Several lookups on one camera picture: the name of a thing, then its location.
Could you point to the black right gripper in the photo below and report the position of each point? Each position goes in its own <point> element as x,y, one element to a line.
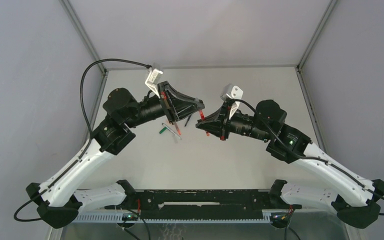
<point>219,123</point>

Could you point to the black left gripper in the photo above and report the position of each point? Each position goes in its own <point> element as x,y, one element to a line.
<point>176,105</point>

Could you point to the black pen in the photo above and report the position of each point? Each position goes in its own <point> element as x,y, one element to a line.
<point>187,120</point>

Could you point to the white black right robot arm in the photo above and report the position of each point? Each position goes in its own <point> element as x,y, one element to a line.
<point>352,198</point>

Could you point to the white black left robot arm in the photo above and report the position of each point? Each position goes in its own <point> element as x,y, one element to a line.
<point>59,200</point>

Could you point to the orange pen with cap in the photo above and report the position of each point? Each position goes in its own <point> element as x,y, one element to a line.
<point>177,128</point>

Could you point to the white green-tipped pen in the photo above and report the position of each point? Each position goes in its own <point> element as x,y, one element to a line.
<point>171,130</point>

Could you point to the green pen cap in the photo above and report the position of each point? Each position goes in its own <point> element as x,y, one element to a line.
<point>162,130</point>

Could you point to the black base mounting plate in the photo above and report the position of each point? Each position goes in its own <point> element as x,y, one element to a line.
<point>216,203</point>

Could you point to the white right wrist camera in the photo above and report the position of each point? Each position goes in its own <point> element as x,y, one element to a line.
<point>230,94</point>

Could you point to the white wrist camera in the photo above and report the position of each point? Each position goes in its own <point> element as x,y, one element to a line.
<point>230,94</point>
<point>152,80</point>

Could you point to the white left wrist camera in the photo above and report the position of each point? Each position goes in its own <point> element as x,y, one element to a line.
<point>152,80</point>

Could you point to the aluminium frame rail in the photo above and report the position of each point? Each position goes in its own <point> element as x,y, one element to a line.
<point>310,108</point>

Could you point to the white slotted cable duct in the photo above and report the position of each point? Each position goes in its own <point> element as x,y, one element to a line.
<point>120,217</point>

